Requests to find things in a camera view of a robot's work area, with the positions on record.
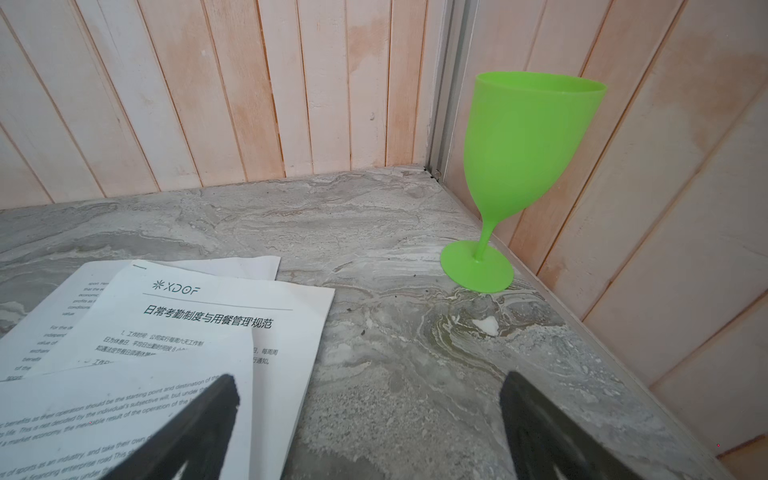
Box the green plastic goblet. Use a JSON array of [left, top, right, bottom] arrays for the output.
[[440, 71, 607, 294]]

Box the printed English paper sheet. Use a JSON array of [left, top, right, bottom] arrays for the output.
[[1, 335, 253, 479]]

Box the underlying white paper sheet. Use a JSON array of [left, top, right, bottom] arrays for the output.
[[1, 256, 281, 381]]

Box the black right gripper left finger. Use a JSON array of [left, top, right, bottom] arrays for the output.
[[105, 374, 240, 479]]

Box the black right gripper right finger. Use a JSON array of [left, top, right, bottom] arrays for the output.
[[499, 371, 639, 479]]

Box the Chinese titled paper sheet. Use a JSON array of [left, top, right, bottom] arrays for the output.
[[31, 260, 335, 479]]

